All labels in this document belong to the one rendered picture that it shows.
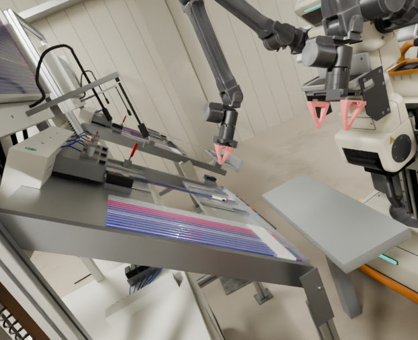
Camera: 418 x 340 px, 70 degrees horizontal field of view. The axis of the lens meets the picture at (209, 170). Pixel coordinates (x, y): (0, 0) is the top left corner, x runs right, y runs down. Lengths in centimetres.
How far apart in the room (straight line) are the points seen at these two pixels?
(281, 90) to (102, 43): 240
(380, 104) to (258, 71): 325
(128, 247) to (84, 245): 8
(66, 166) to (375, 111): 96
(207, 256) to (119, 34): 352
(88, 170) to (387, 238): 91
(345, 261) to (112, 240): 68
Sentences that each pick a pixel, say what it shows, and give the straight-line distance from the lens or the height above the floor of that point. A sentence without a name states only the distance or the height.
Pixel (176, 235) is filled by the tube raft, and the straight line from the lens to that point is 69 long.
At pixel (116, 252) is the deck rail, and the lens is 64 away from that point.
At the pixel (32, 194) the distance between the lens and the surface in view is 77.
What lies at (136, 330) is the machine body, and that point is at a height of 62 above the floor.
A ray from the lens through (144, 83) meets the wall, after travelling 395.
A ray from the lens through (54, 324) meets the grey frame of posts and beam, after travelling 69.
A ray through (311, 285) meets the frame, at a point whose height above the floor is 72.
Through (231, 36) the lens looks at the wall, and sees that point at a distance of 419.
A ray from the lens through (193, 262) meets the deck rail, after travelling 68.
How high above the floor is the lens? 130
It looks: 20 degrees down
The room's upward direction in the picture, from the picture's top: 24 degrees counter-clockwise
